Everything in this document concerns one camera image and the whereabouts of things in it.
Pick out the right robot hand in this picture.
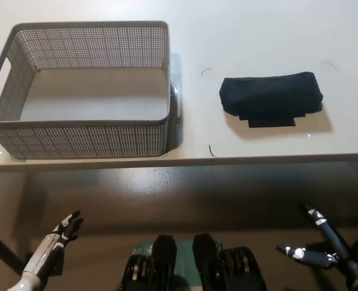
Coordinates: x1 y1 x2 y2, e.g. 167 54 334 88
275 203 358 278

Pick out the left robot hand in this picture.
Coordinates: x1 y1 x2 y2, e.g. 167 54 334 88
21 210 84 284

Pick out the black cloth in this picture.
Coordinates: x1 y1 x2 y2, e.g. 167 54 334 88
218 71 324 118

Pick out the grey perforated plastic container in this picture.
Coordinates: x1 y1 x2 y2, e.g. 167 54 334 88
0 20 171 160

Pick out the black table foot plate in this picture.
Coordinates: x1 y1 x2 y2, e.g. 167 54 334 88
305 241 330 254

